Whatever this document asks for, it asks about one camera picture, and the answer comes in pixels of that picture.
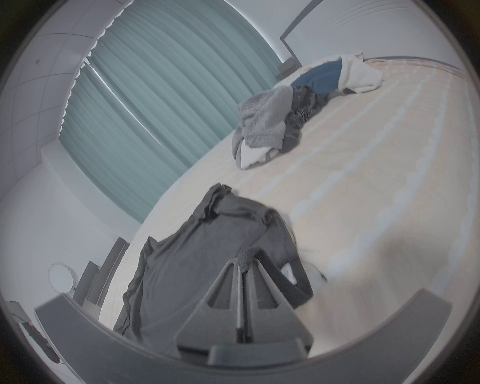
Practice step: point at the white garment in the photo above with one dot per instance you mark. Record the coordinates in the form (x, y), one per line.
(251, 157)
(360, 75)

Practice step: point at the grey garment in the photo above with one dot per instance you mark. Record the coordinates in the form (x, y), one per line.
(262, 112)

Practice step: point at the grey bedside table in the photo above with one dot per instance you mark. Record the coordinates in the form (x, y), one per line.
(288, 69)

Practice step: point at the black chest of drawers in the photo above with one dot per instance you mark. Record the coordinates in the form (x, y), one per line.
(108, 262)

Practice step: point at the bed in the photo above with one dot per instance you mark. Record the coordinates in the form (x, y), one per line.
(375, 187)

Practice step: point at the black T-shirt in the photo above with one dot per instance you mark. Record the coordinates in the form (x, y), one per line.
(180, 262)

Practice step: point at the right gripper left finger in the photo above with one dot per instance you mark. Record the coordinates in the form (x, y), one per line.
(195, 326)

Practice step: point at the black patterned garment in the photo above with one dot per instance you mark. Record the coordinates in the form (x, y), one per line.
(303, 101)

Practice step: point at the blue-green curtain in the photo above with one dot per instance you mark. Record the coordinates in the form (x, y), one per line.
(112, 150)
(168, 56)

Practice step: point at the dark blue garment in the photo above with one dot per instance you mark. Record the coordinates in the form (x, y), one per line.
(318, 78)

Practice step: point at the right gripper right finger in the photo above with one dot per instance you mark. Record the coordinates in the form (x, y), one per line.
(285, 324)

